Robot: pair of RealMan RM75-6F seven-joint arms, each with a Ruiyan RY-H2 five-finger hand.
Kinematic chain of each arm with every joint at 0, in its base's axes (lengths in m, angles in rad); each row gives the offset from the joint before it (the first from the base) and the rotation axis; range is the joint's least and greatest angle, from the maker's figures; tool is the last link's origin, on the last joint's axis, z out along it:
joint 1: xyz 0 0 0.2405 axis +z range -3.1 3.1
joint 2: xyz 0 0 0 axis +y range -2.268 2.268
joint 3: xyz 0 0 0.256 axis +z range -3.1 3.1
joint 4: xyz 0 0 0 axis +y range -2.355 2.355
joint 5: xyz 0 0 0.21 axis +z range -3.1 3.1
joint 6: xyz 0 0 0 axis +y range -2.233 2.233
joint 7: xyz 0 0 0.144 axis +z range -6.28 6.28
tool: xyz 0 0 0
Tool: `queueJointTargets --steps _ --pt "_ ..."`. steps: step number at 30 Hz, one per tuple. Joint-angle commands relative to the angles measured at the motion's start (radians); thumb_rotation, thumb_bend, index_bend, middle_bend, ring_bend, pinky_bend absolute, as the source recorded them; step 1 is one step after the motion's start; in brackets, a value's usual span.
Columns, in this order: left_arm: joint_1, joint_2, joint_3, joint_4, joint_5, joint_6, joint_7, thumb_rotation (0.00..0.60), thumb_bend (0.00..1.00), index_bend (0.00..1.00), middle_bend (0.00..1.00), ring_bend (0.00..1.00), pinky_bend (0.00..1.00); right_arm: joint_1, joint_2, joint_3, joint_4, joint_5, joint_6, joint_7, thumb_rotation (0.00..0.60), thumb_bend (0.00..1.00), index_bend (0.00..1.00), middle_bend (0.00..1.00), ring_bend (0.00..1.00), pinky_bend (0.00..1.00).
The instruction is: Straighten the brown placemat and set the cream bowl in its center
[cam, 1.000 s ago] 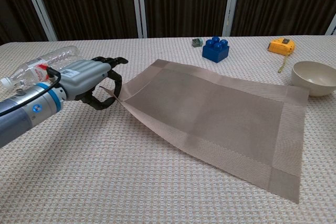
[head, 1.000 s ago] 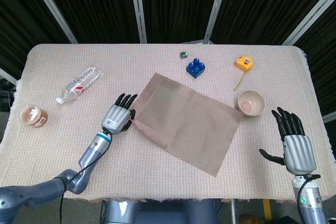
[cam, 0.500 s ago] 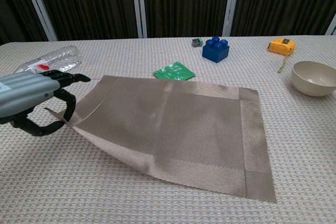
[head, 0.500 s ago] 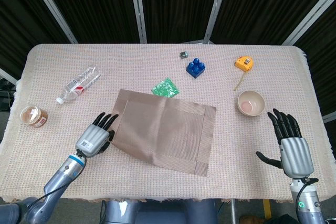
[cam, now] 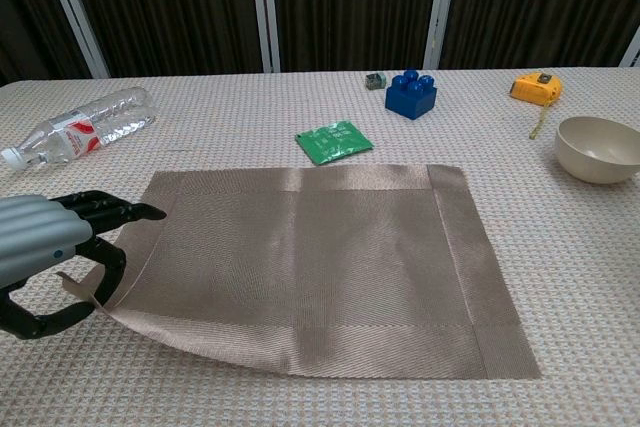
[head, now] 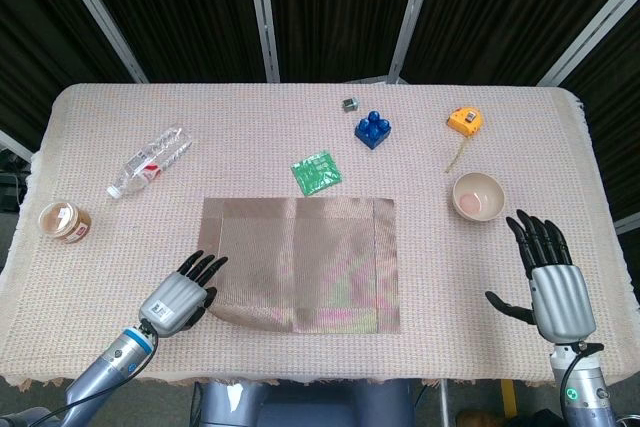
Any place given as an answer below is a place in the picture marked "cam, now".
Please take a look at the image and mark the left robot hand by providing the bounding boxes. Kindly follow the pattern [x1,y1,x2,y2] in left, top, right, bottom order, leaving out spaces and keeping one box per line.
[0,190,168,342]

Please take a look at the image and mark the brown woven placemat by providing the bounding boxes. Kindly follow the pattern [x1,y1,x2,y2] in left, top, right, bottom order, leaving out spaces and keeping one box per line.
[55,164,543,381]

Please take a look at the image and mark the cream bowl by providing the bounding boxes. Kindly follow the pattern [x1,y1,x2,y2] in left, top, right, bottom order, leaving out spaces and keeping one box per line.
[554,115,640,185]

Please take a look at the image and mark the clear plastic water bottle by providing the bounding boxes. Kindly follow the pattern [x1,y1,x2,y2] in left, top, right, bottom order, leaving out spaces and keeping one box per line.
[0,86,157,169]

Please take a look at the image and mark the dark pleated partition panel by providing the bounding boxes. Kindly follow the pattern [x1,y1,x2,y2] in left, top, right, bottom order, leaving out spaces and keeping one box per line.
[59,0,265,79]
[439,0,640,70]
[269,0,444,73]
[0,0,96,88]

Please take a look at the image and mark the green foil sachet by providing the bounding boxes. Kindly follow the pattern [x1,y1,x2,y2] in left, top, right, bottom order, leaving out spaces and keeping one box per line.
[294,119,375,167]

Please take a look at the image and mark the blue toy building block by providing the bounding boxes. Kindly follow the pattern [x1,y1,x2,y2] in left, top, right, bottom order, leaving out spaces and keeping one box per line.
[384,68,439,122]

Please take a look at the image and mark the yellow tape measure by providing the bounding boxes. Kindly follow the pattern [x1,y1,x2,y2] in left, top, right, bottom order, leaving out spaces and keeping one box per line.
[508,71,565,141]

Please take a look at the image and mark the checkered beige tablecloth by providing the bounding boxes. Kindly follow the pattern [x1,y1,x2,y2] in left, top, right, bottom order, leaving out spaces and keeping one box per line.
[0,65,640,427]

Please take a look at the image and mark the white metal partition post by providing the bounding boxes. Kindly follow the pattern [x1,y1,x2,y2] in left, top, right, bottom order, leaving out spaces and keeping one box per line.
[618,26,640,68]
[248,0,282,73]
[37,0,112,80]
[423,0,461,71]

